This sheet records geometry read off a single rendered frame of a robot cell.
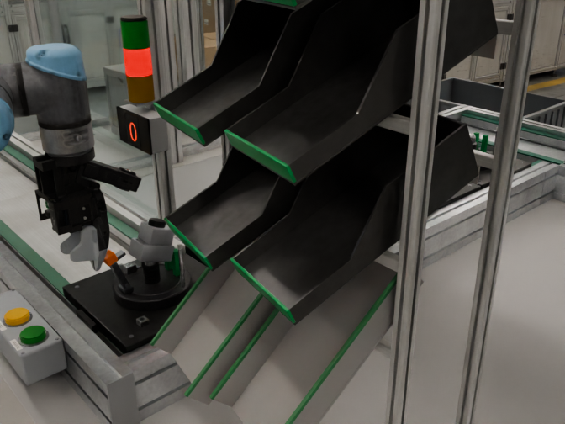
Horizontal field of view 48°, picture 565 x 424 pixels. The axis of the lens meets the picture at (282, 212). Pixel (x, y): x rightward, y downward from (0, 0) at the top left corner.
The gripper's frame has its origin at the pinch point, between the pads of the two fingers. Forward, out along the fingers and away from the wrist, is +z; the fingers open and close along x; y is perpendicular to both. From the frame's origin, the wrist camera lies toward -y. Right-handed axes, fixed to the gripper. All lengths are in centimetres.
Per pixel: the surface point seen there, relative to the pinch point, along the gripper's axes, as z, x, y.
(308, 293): -16, 48, -2
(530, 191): 14, 17, -113
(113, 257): -0.4, 1.1, -2.0
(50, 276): 11.5, -20.8, 1.5
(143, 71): -25.9, -16.5, -20.6
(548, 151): 15, 4, -147
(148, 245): -0.9, 2.0, -8.2
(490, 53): -37, 48, -31
